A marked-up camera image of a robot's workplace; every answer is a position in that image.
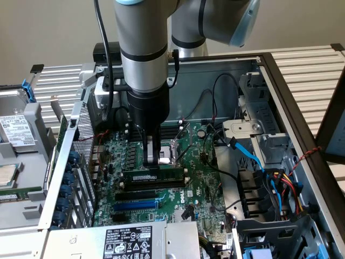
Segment blue disk caddy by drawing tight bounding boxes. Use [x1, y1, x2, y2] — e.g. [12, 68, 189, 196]
[20, 78, 37, 104]

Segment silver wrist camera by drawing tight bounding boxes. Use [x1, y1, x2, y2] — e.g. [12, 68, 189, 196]
[94, 76, 121, 109]

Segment short thick black loop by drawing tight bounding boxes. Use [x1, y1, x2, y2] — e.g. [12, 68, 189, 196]
[113, 105, 129, 133]

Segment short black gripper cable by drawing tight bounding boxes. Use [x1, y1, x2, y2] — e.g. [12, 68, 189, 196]
[168, 49, 181, 88]

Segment silver metal bracket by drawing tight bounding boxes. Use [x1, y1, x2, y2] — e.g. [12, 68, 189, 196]
[222, 119, 265, 146]

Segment low looping black wire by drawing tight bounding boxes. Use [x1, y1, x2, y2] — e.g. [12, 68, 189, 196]
[185, 88, 216, 121]

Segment hard disk with white label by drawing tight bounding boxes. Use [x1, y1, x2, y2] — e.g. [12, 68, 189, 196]
[0, 114, 37, 153]

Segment green graphics card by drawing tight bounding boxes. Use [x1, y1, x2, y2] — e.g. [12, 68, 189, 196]
[44, 94, 70, 189]

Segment open metal PC case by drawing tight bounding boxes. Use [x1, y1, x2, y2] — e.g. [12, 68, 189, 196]
[37, 52, 345, 259]

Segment thick black wire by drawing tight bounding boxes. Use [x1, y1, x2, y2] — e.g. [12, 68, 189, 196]
[203, 124, 240, 180]

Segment thin red wire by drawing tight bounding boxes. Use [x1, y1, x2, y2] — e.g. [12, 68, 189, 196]
[77, 129, 110, 144]

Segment long black expansion slot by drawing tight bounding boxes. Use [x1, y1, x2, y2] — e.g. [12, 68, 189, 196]
[115, 189, 156, 202]

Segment blue wire beside power wires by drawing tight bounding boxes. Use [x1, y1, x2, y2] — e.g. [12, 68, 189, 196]
[269, 174, 284, 214]

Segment CPU socket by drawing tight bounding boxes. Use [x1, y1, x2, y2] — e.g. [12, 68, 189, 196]
[140, 139, 180, 169]

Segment silver power supply with label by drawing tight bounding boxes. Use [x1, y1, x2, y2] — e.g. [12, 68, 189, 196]
[40, 220, 202, 259]

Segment green Dell motherboard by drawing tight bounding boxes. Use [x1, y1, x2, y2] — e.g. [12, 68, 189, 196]
[93, 122, 230, 235]

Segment blue plastic block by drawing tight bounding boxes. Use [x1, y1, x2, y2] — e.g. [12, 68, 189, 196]
[244, 248, 273, 259]

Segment multicolour power wire bundle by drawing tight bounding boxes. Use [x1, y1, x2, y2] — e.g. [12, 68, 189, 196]
[280, 172, 305, 216]

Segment black box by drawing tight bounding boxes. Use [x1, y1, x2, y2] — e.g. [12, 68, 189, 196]
[93, 42, 122, 65]

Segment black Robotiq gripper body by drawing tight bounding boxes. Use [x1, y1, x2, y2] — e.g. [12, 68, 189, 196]
[126, 84, 171, 132]

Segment light blue SATA wire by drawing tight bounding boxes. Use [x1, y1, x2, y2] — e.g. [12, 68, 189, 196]
[228, 137, 267, 173]

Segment grey parts rack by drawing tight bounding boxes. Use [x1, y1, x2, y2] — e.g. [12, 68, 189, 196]
[0, 102, 57, 233]

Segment metal socket cover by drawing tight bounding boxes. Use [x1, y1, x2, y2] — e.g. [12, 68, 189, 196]
[172, 122, 194, 162]

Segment silver CPU chip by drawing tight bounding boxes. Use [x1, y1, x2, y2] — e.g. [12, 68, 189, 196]
[0, 162, 24, 189]

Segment small silver heatsink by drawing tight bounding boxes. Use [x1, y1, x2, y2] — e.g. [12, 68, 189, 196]
[174, 209, 196, 222]

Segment silver hard disk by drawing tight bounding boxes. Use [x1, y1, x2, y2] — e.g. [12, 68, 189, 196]
[0, 88, 29, 117]

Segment long blue expansion slot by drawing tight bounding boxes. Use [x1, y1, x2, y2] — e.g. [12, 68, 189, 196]
[113, 201, 159, 213]

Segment RAM slot white latches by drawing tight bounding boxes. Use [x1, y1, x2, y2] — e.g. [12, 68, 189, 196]
[125, 128, 184, 137]
[121, 176, 188, 189]
[125, 121, 184, 130]

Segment thin black cable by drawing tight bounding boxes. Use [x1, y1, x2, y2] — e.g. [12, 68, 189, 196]
[93, 0, 116, 121]

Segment red black twisted wire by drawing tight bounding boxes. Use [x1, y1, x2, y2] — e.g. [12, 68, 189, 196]
[289, 146, 323, 175]

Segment metal disk bay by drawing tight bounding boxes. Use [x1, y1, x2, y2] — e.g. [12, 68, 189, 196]
[238, 71, 293, 165]

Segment dark framed panel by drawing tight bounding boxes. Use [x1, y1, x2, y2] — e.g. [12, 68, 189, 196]
[314, 66, 345, 164]

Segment green RAM stick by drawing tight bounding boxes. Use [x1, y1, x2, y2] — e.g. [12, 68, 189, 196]
[0, 188, 45, 202]
[122, 166, 188, 185]

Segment tall looping black wire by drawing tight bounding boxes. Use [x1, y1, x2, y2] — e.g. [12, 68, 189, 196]
[211, 73, 240, 121]

